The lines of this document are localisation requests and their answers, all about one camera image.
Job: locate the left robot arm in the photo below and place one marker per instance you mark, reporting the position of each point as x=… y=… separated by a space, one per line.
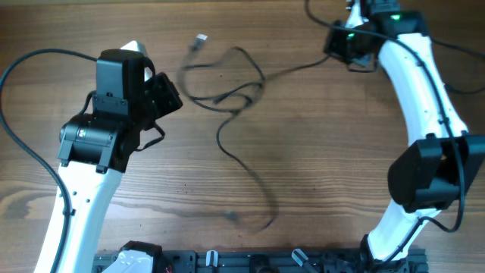
x=95 y=149

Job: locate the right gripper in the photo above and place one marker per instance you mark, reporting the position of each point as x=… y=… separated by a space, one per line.
x=332 y=46

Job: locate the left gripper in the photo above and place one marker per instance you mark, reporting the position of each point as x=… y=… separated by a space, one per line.
x=163 y=84

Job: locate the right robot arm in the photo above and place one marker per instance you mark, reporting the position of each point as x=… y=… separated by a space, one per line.
x=442 y=158

